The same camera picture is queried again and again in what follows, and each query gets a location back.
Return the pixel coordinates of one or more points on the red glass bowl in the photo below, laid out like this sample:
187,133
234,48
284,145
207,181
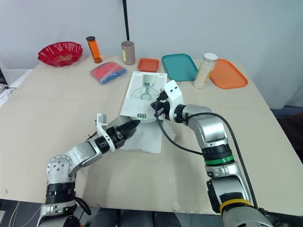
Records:
60,54

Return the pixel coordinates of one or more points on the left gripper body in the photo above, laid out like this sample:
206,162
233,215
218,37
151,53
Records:
117,137

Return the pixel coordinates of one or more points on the brown cup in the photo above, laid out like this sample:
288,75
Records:
128,53

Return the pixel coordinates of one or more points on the orange tube with black cap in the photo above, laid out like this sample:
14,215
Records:
94,50

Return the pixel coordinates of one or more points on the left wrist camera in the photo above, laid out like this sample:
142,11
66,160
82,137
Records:
101,120

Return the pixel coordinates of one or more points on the teal tray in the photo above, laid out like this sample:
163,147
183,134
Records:
179,67

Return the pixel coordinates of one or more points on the small orange tray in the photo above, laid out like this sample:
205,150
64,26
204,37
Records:
148,65

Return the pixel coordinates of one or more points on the white fan box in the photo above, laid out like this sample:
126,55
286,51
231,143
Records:
142,94

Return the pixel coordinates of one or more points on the large orange tray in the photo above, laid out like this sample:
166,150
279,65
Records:
228,74

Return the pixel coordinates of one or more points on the robot body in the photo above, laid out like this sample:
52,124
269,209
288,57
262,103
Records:
142,218

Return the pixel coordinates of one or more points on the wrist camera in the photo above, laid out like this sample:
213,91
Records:
174,93
101,120

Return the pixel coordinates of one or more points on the black pole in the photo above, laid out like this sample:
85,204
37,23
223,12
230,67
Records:
126,21

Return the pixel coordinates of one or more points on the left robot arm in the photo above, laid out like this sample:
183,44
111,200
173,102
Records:
80,153

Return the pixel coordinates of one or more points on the clear jar of white beads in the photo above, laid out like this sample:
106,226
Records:
204,72

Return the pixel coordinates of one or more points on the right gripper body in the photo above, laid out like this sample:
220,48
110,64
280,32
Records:
163,107

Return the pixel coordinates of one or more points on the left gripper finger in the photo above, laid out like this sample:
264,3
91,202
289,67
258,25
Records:
130,124
131,133

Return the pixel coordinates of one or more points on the red and blue pack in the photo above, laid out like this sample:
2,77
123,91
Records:
107,72

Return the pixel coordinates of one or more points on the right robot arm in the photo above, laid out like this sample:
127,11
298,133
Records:
213,132

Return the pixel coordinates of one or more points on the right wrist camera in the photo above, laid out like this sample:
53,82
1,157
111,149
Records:
174,93

